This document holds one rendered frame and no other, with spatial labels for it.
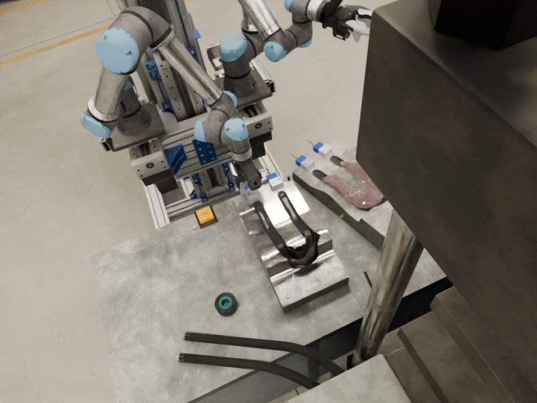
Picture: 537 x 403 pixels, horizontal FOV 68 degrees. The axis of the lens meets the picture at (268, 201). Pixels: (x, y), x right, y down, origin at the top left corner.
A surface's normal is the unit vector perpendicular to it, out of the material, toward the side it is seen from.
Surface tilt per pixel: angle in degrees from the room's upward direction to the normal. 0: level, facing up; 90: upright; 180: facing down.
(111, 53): 84
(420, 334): 0
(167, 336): 0
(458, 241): 90
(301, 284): 0
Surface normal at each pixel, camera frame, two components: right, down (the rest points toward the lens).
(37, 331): -0.10, -0.58
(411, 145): -0.91, 0.38
